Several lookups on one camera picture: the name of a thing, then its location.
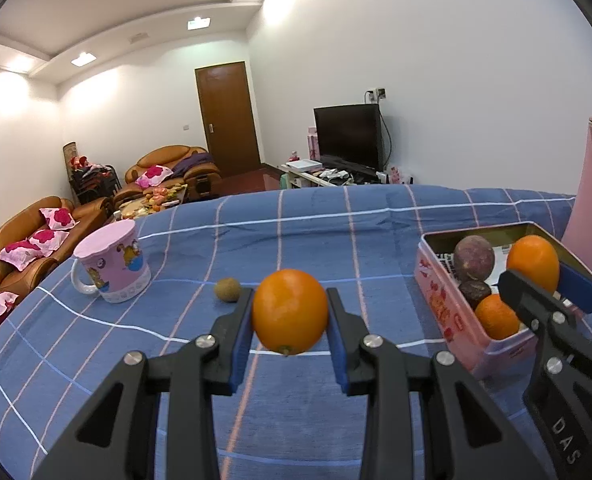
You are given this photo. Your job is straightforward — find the small green-brown kiwi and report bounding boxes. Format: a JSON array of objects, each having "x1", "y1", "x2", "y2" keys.
[{"x1": 213, "y1": 278, "x2": 242, "y2": 304}]

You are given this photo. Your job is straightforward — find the purple passion fruit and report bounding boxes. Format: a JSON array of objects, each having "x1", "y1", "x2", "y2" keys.
[{"x1": 453, "y1": 236, "x2": 495, "y2": 282}]

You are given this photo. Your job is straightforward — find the pink tin box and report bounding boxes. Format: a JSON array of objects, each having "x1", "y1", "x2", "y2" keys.
[{"x1": 414, "y1": 221, "x2": 592, "y2": 380}]

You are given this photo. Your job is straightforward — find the cluttered coffee table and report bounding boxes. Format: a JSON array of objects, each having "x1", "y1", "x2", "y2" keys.
[{"x1": 115, "y1": 185, "x2": 189, "y2": 221}]

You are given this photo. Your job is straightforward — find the black power cable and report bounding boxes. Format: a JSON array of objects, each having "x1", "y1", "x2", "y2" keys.
[{"x1": 378, "y1": 97, "x2": 394, "y2": 171}]

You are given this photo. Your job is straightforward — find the orange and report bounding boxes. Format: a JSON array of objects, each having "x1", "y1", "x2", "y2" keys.
[
  {"x1": 252, "y1": 269, "x2": 329, "y2": 357},
  {"x1": 474, "y1": 294, "x2": 523, "y2": 341},
  {"x1": 506, "y1": 235, "x2": 561, "y2": 293}
]

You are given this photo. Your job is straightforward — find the black rack with clothes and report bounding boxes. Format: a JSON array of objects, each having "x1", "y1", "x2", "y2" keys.
[{"x1": 68, "y1": 155, "x2": 123, "y2": 206}]

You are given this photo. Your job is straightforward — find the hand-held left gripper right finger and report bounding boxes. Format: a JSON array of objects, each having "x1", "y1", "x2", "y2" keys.
[{"x1": 326, "y1": 287, "x2": 547, "y2": 480}]

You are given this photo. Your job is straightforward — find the black television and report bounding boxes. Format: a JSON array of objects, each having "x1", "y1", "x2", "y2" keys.
[{"x1": 313, "y1": 104, "x2": 383, "y2": 172}]

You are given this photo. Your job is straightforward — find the short brown leather sofa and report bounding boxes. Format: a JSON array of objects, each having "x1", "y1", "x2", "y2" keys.
[{"x1": 113, "y1": 145, "x2": 223, "y2": 206}]

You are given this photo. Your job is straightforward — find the brown wooden door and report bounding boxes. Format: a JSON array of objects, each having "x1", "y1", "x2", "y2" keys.
[{"x1": 194, "y1": 61, "x2": 263, "y2": 180}]

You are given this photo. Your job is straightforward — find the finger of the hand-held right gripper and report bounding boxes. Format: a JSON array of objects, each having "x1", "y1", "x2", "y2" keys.
[
  {"x1": 497, "y1": 269, "x2": 584, "y2": 381},
  {"x1": 557, "y1": 259, "x2": 592, "y2": 333}
]

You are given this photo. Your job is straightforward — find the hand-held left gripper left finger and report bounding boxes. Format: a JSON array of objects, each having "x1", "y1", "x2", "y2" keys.
[{"x1": 28, "y1": 287, "x2": 254, "y2": 480}]

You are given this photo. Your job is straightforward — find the brown framed board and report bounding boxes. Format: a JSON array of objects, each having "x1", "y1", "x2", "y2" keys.
[{"x1": 62, "y1": 141, "x2": 80, "y2": 181}]

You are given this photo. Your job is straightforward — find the purple cloth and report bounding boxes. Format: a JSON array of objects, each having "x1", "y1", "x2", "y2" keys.
[{"x1": 173, "y1": 154, "x2": 216, "y2": 177}]

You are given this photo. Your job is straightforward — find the pink cartoon mug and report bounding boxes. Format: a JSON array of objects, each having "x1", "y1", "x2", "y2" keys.
[{"x1": 70, "y1": 220, "x2": 152, "y2": 305}]

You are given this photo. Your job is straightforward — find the dark wrinkled passion fruit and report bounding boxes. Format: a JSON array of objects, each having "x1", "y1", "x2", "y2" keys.
[{"x1": 458, "y1": 280, "x2": 493, "y2": 311}]

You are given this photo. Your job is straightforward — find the long brown leather sofa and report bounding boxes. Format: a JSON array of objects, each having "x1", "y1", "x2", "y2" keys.
[{"x1": 0, "y1": 196, "x2": 114, "y2": 301}]

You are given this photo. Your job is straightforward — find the white television stand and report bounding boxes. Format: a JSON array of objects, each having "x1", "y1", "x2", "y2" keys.
[{"x1": 278, "y1": 160, "x2": 412, "y2": 191}]

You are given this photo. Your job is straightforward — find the blue checkered blanket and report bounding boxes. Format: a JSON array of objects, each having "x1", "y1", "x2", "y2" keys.
[{"x1": 0, "y1": 184, "x2": 579, "y2": 480}]

